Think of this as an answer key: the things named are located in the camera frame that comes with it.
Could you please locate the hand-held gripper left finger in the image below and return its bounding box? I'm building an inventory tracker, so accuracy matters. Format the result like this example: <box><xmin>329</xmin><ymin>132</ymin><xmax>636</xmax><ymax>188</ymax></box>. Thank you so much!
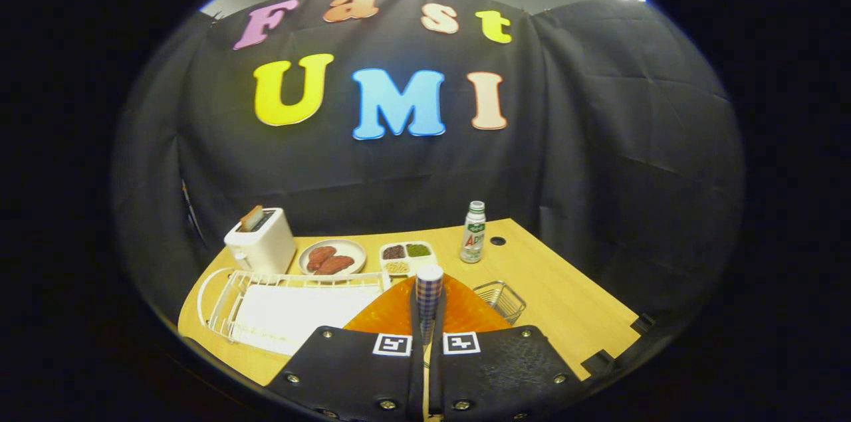
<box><xmin>266</xmin><ymin>274</ymin><xmax>426</xmax><ymax>422</ymax></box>

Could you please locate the white wire dish rack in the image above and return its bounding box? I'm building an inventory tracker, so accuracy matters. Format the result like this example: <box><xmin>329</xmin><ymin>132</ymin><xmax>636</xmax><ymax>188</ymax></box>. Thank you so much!
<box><xmin>197</xmin><ymin>268</ymin><xmax>393</xmax><ymax>356</ymax></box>

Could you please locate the spoon with checkered handle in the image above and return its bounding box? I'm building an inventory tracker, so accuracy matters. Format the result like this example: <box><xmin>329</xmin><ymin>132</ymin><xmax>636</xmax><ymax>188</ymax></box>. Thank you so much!
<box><xmin>416</xmin><ymin>264</ymin><xmax>444</xmax><ymax>350</ymax></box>

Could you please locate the brown meat piece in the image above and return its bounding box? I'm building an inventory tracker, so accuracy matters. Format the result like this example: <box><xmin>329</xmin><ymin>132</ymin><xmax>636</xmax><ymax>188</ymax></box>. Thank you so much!
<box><xmin>306</xmin><ymin>246</ymin><xmax>338</xmax><ymax>272</ymax></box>
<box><xmin>314</xmin><ymin>255</ymin><xmax>356</xmax><ymax>275</ymax></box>

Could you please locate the grey plate with meat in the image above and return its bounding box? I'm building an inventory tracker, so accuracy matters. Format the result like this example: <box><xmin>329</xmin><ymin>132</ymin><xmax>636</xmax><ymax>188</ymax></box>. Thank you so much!
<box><xmin>299</xmin><ymin>239</ymin><xmax>367</xmax><ymax>276</ymax></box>

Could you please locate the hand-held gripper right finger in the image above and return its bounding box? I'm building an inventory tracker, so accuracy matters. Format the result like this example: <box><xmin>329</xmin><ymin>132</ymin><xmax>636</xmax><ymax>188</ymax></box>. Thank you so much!
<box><xmin>429</xmin><ymin>274</ymin><xmax>586</xmax><ymax>422</ymax></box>

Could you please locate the white divided tray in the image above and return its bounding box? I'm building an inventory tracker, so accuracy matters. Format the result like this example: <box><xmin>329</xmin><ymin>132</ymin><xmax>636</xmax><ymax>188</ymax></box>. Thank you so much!
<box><xmin>379</xmin><ymin>241</ymin><xmax>437</xmax><ymax>278</ymax></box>

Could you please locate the white toaster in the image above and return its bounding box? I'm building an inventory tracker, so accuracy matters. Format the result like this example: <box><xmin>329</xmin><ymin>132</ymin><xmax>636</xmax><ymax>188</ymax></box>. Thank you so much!
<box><xmin>223</xmin><ymin>207</ymin><xmax>297</xmax><ymax>274</ymax></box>

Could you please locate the metal wire basket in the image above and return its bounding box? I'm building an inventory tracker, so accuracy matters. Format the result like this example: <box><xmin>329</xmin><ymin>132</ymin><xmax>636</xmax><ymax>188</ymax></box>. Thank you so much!
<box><xmin>473</xmin><ymin>280</ymin><xmax>527</xmax><ymax>326</ymax></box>

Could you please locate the white green drink bottle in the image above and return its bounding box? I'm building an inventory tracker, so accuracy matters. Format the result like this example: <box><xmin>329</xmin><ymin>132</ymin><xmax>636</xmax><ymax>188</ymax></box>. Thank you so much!
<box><xmin>459</xmin><ymin>201</ymin><xmax>487</xmax><ymax>264</ymax></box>

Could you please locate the black backdrop cloth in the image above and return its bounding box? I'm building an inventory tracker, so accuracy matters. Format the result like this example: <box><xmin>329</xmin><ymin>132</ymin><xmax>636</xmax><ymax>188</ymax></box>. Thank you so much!
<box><xmin>110</xmin><ymin>0</ymin><xmax>745</xmax><ymax>336</ymax></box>

